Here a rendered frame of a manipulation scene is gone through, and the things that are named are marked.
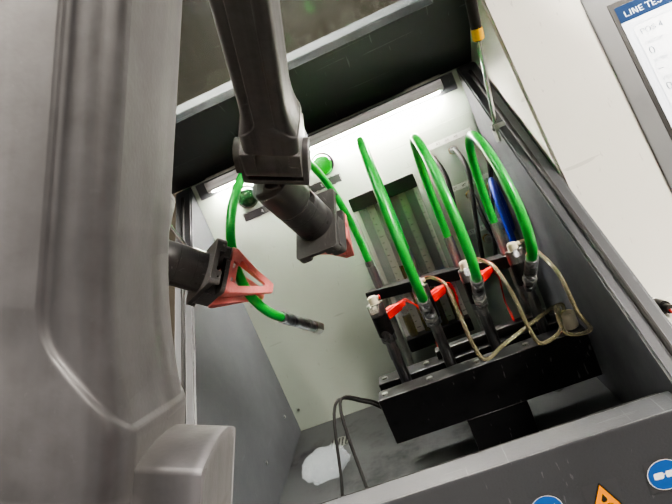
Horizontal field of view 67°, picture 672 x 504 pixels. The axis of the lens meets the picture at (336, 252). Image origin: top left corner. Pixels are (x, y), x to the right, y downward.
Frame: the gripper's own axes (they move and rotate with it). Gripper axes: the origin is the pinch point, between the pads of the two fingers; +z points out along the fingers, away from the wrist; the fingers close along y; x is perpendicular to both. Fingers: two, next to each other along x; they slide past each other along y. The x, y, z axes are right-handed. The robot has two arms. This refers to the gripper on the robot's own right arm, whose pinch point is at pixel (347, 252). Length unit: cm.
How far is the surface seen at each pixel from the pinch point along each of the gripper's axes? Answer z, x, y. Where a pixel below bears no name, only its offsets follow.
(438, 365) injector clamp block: 23.2, -3.7, -11.8
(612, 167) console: 15.7, -39.1, 9.5
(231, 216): -15.2, 10.2, 1.7
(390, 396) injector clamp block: 17.3, 3.2, -17.2
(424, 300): 3.8, -9.6, -9.7
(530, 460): 8.5, -17.6, -31.4
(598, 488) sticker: 13.7, -23.4, -34.5
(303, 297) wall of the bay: 26.5, 26.0, 12.6
